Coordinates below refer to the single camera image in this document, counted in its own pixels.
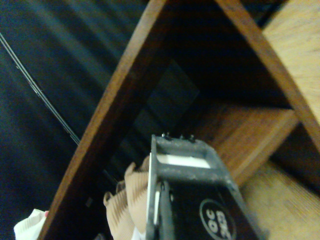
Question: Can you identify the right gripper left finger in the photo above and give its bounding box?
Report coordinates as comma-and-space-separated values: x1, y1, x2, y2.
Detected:
145, 181, 176, 240

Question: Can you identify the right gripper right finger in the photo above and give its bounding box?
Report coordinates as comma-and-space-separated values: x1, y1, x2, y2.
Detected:
149, 132, 240, 195

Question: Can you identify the brown shoe rack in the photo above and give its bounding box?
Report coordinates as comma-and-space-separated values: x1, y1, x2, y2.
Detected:
37, 0, 320, 240

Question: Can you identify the white shoe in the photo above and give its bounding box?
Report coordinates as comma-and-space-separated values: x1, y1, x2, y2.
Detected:
13, 208, 50, 240

